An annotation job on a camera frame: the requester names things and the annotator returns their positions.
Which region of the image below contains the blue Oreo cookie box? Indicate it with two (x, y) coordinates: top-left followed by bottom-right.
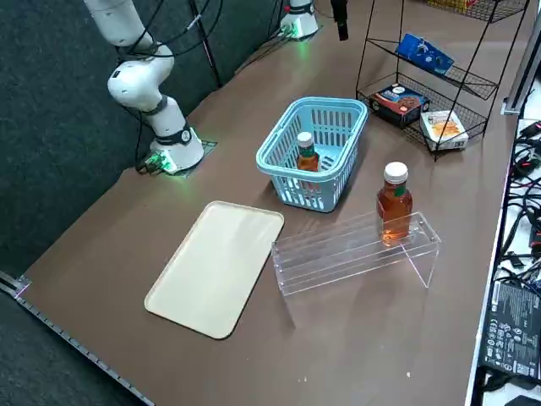
(395, 32), (456, 77)

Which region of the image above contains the yellow wafer box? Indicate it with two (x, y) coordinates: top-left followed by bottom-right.
(424, 0), (481, 12)

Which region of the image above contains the light blue plastic shopping basket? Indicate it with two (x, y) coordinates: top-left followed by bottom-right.
(255, 96), (369, 214)

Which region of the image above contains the black labelled power adapter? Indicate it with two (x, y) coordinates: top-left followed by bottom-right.
(479, 277), (541, 381)

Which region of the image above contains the aluminium table edge rail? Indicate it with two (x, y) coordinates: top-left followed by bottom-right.
(0, 270), (156, 406)

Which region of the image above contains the black wire snack shelf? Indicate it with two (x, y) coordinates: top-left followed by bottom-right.
(354, 0), (529, 162)

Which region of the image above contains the aluminium camera post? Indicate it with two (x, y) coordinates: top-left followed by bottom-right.
(502, 0), (541, 116)

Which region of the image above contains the amber tea bottle white cap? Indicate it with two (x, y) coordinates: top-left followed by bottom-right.
(295, 131), (321, 173)
(375, 162), (414, 248)

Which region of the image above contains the white cracker box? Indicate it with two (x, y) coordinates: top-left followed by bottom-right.
(419, 109), (470, 152)

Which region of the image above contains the dark chocolate cookie box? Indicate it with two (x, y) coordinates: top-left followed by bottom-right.
(369, 83), (432, 130)

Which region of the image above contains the beige plastic tray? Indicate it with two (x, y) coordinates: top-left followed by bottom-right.
(144, 200), (285, 341)

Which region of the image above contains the clear acrylic beverage shelf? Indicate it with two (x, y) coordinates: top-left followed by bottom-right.
(270, 210), (443, 298)

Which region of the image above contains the black cable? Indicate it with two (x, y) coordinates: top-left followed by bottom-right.
(185, 0), (224, 89)
(134, 109), (161, 175)

